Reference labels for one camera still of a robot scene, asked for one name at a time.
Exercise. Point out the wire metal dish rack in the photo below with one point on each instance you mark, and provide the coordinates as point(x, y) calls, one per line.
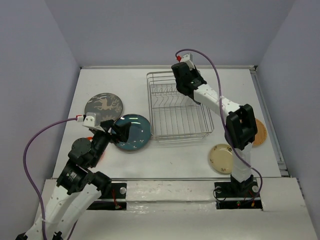
point(173, 116)

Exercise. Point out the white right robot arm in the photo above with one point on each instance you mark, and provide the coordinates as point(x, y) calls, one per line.
point(238, 121)

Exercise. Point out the woven tan round plate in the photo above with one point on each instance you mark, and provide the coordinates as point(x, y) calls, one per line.
point(261, 135)

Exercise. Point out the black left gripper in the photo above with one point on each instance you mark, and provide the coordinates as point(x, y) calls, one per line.
point(123, 130)

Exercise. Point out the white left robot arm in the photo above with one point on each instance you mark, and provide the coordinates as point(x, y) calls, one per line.
point(77, 187)

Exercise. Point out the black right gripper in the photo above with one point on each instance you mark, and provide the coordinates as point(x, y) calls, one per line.
point(195, 71)

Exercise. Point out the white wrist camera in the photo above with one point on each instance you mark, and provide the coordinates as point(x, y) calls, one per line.
point(92, 120)
point(188, 59)

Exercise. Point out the grey deer pattern plate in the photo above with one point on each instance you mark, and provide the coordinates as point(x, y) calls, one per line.
point(108, 105)

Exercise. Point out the cream floral plate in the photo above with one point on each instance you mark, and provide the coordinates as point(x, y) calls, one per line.
point(221, 158)

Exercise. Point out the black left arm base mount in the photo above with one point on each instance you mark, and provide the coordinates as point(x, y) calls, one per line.
point(113, 200)

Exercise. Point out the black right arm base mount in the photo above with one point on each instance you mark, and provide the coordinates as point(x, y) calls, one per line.
point(232, 195)

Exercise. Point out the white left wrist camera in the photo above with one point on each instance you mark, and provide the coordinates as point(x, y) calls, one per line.
point(92, 120)

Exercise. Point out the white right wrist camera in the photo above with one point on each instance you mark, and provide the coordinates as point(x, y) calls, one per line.
point(188, 59)

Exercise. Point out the teal blossom round plate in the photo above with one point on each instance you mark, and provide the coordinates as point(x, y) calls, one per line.
point(139, 132)

